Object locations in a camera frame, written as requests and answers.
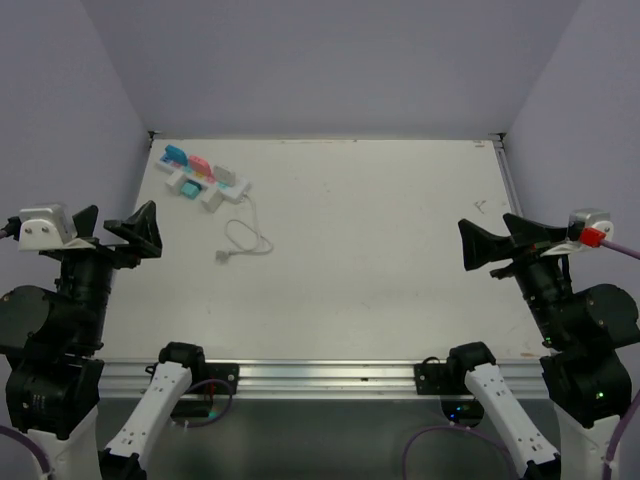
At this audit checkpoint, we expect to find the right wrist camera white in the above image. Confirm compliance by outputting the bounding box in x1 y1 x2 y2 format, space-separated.
542 208 614 257

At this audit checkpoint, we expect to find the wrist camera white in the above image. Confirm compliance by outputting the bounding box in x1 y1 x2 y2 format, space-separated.
18 203 77 251
542 208 614 257

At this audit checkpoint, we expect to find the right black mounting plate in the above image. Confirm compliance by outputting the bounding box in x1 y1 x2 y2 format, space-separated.
413 356 469 396

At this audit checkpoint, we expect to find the white long charger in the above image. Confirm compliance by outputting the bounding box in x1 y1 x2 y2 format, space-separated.
200 187 224 213

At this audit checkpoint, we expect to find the pink plug adapter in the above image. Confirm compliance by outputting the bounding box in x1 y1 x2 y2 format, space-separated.
188 155 211 176

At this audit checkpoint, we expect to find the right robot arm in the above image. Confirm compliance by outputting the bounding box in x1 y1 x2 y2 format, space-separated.
445 208 639 479

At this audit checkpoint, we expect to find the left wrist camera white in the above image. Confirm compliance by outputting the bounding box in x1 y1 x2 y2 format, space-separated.
18 203 77 251

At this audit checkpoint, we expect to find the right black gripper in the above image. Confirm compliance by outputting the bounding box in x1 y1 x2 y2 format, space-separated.
458 210 573 342

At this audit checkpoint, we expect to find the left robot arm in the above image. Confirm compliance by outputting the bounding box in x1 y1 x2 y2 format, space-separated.
1 201 208 479

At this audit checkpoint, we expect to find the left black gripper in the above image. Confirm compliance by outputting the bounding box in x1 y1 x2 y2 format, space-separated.
56 198 160 346

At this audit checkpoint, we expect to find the aluminium right side rail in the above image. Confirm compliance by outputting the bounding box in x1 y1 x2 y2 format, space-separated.
489 133 523 215

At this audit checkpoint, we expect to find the blue plug adapter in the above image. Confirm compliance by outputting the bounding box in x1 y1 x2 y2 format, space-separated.
164 145 189 168

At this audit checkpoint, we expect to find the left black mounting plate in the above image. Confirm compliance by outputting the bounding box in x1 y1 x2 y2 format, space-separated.
197 362 240 396

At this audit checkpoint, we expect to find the aluminium front rail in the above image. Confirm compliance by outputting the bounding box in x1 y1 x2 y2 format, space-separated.
100 359 548 400

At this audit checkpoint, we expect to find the black mounting plate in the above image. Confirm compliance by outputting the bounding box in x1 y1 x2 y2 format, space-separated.
413 356 469 396
197 362 240 396

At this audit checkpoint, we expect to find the teal usb charger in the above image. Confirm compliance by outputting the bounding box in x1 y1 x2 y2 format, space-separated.
180 181 201 200

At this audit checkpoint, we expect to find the white power strip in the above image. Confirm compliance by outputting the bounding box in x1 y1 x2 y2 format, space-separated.
152 154 251 204

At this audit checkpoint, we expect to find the white power strip cord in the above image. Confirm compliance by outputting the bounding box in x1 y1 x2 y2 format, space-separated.
215 192 275 263

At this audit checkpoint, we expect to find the aluminium rail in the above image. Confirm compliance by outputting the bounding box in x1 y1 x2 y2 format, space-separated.
489 133 523 215
100 359 548 400

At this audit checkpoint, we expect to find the white plug adapter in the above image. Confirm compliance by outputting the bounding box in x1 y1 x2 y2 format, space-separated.
213 165 237 186

